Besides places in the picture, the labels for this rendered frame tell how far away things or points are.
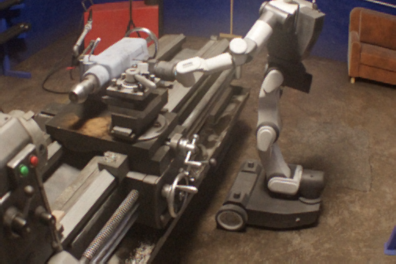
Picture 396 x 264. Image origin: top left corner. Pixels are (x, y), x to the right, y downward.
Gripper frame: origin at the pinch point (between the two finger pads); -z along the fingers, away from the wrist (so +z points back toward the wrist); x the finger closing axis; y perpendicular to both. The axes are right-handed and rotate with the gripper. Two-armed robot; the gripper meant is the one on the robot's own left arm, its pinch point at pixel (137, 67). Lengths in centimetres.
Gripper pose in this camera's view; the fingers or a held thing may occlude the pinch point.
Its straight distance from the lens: 202.3
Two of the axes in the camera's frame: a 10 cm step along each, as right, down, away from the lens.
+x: 0.9, -9.7, -2.2
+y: -3.2, 1.8, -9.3
